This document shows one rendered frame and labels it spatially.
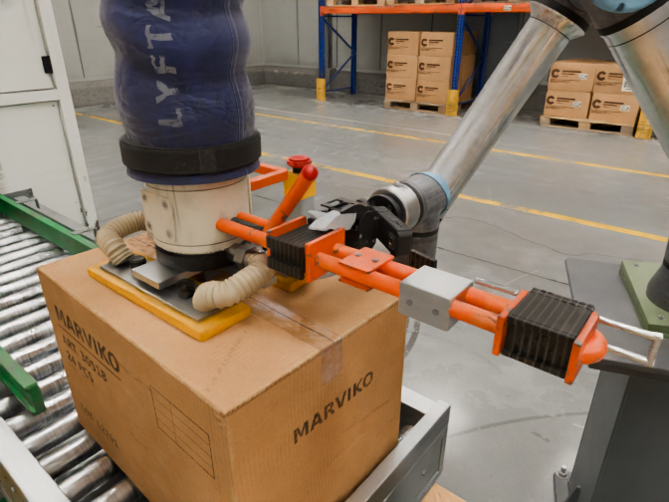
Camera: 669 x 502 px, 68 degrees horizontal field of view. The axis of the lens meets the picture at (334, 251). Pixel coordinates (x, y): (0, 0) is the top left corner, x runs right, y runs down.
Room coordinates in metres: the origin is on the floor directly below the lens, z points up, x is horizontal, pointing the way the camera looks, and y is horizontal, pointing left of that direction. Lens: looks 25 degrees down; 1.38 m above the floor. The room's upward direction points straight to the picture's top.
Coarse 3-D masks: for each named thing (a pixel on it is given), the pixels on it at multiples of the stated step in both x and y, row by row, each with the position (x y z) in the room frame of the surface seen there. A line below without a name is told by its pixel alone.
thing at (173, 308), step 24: (96, 264) 0.83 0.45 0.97; (120, 264) 0.82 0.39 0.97; (120, 288) 0.75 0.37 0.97; (144, 288) 0.73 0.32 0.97; (168, 288) 0.73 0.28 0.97; (192, 288) 0.70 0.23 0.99; (168, 312) 0.67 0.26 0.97; (192, 312) 0.66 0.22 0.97; (216, 312) 0.66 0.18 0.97; (240, 312) 0.67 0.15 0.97; (192, 336) 0.62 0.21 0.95
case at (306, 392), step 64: (64, 320) 0.80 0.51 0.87; (128, 320) 0.67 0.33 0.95; (256, 320) 0.67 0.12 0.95; (320, 320) 0.67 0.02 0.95; (384, 320) 0.71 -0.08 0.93; (128, 384) 0.64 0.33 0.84; (192, 384) 0.52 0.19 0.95; (256, 384) 0.52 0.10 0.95; (320, 384) 0.59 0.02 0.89; (384, 384) 0.71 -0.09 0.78; (128, 448) 0.68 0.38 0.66; (192, 448) 0.52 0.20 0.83; (256, 448) 0.49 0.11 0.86; (320, 448) 0.59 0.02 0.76; (384, 448) 0.72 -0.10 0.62
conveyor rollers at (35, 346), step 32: (0, 224) 2.08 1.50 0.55; (0, 256) 1.74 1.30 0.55; (32, 256) 1.74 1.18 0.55; (64, 256) 1.75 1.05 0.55; (0, 288) 1.49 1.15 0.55; (32, 288) 1.49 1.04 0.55; (0, 320) 1.32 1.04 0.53; (32, 320) 1.31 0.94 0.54; (32, 352) 1.14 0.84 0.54; (0, 384) 1.00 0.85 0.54; (64, 384) 1.02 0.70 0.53; (32, 416) 0.89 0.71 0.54; (64, 416) 0.88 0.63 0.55; (32, 448) 0.80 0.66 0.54; (64, 448) 0.79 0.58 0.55; (96, 448) 0.81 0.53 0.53; (64, 480) 0.71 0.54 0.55; (96, 480) 0.72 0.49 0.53; (128, 480) 0.71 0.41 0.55
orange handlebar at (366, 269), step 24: (264, 168) 1.08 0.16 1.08; (240, 216) 0.78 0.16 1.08; (264, 240) 0.68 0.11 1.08; (336, 264) 0.60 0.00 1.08; (360, 264) 0.58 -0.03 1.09; (384, 264) 0.60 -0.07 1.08; (360, 288) 0.57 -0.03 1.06; (384, 288) 0.55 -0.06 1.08; (456, 312) 0.49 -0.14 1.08; (480, 312) 0.48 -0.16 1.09; (600, 336) 0.43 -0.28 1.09; (600, 360) 0.41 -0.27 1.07
